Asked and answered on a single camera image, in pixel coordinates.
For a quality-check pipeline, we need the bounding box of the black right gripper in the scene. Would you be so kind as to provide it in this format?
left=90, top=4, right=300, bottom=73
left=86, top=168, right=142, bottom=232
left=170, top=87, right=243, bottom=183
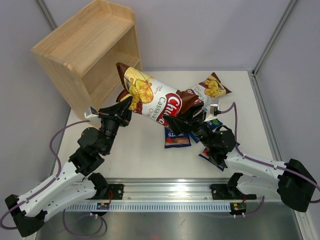
left=164, top=102, right=215, bottom=150

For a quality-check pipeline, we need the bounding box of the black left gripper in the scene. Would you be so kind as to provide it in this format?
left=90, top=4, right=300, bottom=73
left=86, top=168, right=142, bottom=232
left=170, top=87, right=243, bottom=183
left=97, top=97, right=135, bottom=154

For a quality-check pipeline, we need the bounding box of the blue Burts spicy chilli bag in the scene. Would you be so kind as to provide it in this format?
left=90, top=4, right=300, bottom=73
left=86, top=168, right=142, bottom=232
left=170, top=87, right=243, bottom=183
left=164, top=127, right=192, bottom=149

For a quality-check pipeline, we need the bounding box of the brown Chuba cassava chips bag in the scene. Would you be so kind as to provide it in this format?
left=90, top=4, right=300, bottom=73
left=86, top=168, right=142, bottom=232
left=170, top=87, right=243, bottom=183
left=116, top=62, right=204, bottom=128

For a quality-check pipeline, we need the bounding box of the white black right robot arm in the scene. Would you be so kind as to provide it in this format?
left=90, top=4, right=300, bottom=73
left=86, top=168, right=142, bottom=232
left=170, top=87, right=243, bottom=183
left=164, top=112, right=320, bottom=213

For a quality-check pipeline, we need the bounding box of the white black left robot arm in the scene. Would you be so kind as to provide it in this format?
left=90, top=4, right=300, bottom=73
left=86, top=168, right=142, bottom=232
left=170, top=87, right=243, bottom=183
left=5, top=96, right=133, bottom=238

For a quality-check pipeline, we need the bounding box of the light wooden shelf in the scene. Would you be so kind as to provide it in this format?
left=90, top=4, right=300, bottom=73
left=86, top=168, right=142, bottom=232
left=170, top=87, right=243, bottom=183
left=31, top=0, right=142, bottom=120

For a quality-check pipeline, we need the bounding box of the blue Burts sea salt bag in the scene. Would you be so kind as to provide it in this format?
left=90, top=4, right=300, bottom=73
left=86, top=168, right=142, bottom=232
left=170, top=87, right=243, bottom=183
left=189, top=118, right=223, bottom=143

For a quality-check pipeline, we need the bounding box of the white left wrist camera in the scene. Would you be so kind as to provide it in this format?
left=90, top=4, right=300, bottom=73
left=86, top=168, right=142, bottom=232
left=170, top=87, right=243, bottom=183
left=84, top=107, right=99, bottom=121

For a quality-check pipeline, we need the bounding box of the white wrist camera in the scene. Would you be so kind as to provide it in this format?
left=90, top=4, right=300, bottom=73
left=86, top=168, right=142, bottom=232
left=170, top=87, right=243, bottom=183
left=203, top=98, right=222, bottom=122
left=84, top=107, right=99, bottom=121

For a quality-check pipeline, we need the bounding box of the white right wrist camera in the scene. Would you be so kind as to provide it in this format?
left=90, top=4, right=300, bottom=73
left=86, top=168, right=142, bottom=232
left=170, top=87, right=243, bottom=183
left=203, top=98, right=222, bottom=122

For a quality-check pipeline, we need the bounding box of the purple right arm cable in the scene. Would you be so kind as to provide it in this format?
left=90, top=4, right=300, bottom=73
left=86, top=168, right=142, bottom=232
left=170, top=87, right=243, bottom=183
left=201, top=101, right=320, bottom=219

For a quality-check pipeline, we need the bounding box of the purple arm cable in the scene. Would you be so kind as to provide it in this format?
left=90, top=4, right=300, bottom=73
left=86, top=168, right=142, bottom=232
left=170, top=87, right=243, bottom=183
left=201, top=101, right=320, bottom=219
left=0, top=119, right=108, bottom=238

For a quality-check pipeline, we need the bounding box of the aluminium mounting rail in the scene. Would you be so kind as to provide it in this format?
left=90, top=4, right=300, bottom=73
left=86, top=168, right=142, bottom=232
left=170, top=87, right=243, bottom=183
left=32, top=177, right=305, bottom=201

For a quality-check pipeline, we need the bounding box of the white slotted cable duct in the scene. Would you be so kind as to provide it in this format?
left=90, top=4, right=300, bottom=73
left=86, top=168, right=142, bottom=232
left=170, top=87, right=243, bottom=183
left=65, top=201, right=247, bottom=213

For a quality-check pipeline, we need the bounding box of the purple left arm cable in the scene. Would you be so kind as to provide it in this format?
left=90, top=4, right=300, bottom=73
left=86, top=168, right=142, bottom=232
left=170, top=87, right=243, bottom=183
left=0, top=119, right=108, bottom=238

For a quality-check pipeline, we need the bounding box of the aluminium frame post right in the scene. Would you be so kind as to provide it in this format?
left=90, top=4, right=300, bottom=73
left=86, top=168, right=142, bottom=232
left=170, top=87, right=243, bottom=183
left=252, top=0, right=299, bottom=77

